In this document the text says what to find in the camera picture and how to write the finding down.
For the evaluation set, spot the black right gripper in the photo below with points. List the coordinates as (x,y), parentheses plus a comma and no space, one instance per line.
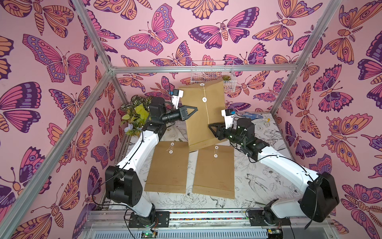
(223,133)

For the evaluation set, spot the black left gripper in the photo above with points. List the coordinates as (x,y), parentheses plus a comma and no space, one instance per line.
(182,115)

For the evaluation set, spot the brown kraft file bag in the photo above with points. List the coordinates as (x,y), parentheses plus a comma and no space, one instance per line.
(209,99)
(168,168)
(215,174)

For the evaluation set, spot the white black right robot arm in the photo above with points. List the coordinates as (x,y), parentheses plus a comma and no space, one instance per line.
(320,196)

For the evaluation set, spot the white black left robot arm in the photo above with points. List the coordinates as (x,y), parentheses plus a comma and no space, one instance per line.
(122,183)

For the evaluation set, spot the potted green yellow plant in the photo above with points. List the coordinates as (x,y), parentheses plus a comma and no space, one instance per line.
(135,113)

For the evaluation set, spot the small green succulent plant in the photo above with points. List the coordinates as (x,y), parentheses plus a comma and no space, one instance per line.
(226,77)

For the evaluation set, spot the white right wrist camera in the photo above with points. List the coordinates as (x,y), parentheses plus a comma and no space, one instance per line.
(229,115)

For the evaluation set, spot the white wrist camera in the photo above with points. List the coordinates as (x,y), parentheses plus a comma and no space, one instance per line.
(176,95)
(229,115)

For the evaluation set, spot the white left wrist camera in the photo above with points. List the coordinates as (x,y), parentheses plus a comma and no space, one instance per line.
(176,95)

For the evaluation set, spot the white wire wall basket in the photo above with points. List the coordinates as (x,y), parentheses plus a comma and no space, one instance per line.
(213,76)

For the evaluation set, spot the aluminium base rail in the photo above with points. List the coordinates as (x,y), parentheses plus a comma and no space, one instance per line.
(204,224)

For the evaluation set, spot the aluminium cage frame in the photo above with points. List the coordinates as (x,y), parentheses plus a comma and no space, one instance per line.
(22,70)

